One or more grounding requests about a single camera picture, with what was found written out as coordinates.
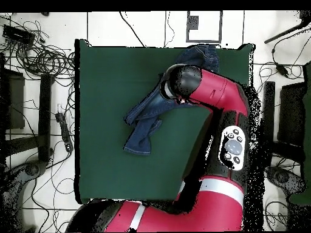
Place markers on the blue denim jeans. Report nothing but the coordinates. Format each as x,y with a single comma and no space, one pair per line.
143,136

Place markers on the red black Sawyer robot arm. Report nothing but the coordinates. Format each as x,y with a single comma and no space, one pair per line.
213,87

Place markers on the dark flat panel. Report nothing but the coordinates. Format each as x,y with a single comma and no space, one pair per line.
15,102
291,114

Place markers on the dark green table cloth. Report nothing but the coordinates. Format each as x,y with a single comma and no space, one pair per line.
109,72

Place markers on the black power strip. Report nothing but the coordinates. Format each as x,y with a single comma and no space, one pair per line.
65,132

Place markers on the black wheeled chair base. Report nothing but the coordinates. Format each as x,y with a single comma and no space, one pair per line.
32,168
283,178

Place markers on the black power adapter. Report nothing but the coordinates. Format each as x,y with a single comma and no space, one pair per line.
281,69

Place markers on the black tripod pole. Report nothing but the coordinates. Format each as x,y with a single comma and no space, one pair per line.
281,35

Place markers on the black electronics box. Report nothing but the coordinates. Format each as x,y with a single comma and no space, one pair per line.
18,35

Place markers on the black stand base frame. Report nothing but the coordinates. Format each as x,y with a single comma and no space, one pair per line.
45,116
269,116

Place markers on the grey square floor frame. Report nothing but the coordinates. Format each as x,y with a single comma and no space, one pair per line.
193,23

